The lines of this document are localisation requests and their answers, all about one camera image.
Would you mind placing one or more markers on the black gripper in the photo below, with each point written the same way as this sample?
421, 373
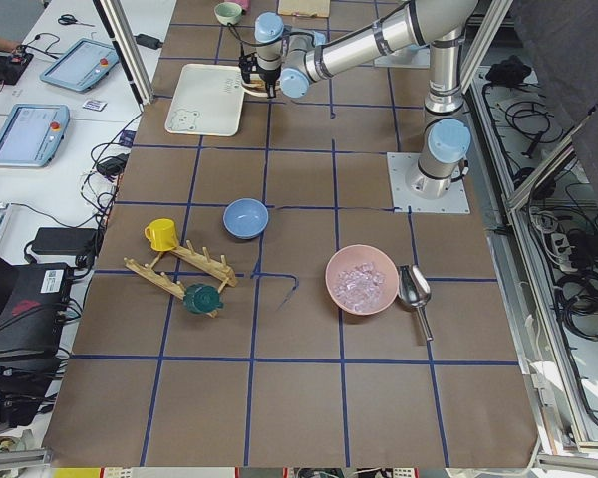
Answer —
267, 76

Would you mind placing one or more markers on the white round plate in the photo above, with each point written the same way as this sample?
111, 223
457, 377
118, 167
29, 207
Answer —
277, 89

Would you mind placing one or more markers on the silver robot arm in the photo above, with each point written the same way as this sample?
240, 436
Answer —
416, 35

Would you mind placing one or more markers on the cream bear serving tray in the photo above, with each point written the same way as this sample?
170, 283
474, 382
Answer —
208, 100

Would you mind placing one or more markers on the light green bowl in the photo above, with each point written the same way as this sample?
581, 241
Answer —
228, 13

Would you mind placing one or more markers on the wooden cutting board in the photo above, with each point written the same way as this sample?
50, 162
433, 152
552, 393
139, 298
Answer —
304, 8

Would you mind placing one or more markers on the small black adapter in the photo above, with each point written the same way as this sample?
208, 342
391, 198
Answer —
148, 41

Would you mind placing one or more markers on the blue bowl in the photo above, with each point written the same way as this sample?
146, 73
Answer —
245, 218

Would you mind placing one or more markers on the yellow mug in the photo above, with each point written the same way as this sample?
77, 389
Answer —
162, 235

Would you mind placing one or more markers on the wooden mug rack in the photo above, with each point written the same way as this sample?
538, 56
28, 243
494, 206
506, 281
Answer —
220, 270

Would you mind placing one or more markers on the far teach pendant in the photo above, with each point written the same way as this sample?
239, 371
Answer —
81, 66

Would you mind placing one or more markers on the teach pendant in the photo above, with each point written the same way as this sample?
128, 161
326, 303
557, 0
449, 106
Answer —
31, 135
81, 66

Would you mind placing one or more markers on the pink bowl with ice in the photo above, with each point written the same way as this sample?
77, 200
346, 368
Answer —
362, 280

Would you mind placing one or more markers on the black scissors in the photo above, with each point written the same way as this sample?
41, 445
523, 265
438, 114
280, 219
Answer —
70, 19

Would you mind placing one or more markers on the dark green mug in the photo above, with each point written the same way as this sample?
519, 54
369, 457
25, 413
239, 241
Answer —
202, 299

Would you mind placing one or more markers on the near teach pendant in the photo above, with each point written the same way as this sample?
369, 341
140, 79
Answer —
31, 135

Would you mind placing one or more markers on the metal scoop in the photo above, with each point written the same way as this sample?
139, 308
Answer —
414, 293

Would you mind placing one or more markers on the black power adapter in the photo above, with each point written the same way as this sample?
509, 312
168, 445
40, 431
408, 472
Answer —
63, 241

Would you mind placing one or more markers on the black laptop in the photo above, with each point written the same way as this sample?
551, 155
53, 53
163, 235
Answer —
32, 297

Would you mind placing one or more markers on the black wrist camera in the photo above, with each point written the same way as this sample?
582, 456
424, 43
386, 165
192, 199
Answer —
248, 66

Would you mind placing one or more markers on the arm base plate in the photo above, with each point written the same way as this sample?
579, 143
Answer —
412, 191
411, 57

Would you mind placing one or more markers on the aluminium frame post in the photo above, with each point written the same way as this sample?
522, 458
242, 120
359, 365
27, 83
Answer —
118, 29

